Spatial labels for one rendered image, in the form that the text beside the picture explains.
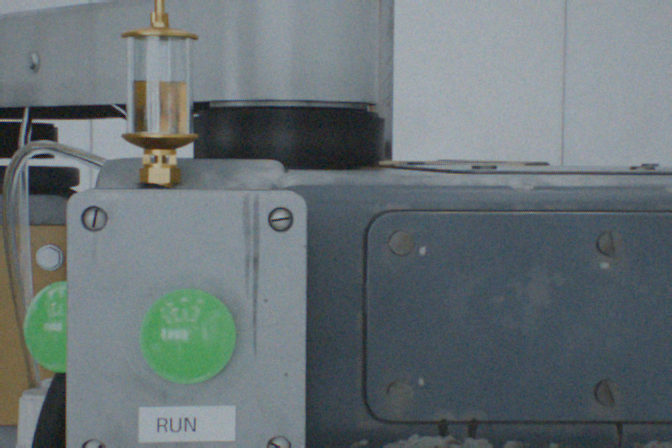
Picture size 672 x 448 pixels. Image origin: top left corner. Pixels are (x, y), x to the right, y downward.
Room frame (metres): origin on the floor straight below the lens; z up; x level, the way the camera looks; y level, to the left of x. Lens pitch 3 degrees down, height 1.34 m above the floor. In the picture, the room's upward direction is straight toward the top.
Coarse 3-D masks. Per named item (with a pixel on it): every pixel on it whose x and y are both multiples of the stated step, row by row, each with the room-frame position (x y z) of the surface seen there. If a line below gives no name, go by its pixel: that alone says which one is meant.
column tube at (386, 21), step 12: (384, 0) 0.97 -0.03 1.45; (384, 12) 0.97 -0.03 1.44; (384, 24) 0.97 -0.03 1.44; (384, 36) 0.97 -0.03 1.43; (384, 48) 0.97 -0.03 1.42; (384, 60) 0.97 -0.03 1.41; (384, 72) 0.97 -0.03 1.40; (384, 84) 0.97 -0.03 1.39; (384, 96) 0.97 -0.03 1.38; (372, 108) 0.97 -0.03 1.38; (384, 108) 0.97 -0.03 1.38
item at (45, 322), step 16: (48, 288) 0.43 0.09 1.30; (64, 288) 0.43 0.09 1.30; (32, 304) 0.43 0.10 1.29; (48, 304) 0.43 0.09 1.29; (64, 304) 0.43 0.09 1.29; (32, 320) 0.43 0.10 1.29; (48, 320) 0.42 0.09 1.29; (64, 320) 0.42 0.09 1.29; (32, 336) 0.43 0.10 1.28; (48, 336) 0.42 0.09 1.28; (64, 336) 0.42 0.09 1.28; (32, 352) 0.43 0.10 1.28; (48, 352) 0.42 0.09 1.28; (64, 352) 0.42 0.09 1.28; (48, 368) 0.43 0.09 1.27; (64, 368) 0.43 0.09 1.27
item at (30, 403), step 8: (24, 392) 0.68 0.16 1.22; (32, 392) 0.68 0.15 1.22; (40, 392) 0.68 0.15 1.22; (24, 400) 0.67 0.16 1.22; (32, 400) 0.67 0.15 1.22; (40, 400) 0.67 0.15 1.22; (24, 408) 0.67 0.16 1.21; (32, 408) 0.67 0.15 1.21; (40, 408) 0.67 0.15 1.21; (24, 416) 0.67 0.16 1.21; (32, 416) 0.67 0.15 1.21; (24, 424) 0.67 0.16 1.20; (32, 424) 0.67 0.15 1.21; (24, 432) 0.67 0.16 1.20; (32, 432) 0.67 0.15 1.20; (24, 440) 0.67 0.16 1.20; (32, 440) 0.67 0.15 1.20
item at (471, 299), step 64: (320, 192) 0.48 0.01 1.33; (384, 192) 0.48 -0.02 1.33; (448, 192) 0.48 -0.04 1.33; (512, 192) 0.48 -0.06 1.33; (576, 192) 0.49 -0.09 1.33; (640, 192) 0.49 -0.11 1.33; (320, 256) 0.47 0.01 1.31; (384, 256) 0.47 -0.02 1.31; (448, 256) 0.48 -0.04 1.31; (512, 256) 0.48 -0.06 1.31; (576, 256) 0.48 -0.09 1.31; (640, 256) 0.48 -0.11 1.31; (320, 320) 0.47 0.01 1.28; (384, 320) 0.47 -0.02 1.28; (448, 320) 0.48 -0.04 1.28; (512, 320) 0.48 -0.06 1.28; (576, 320) 0.48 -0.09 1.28; (640, 320) 0.48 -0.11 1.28; (320, 384) 0.47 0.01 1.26; (384, 384) 0.47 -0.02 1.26; (448, 384) 0.48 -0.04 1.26; (512, 384) 0.48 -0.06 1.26; (576, 384) 0.48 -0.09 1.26; (640, 384) 0.48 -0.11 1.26
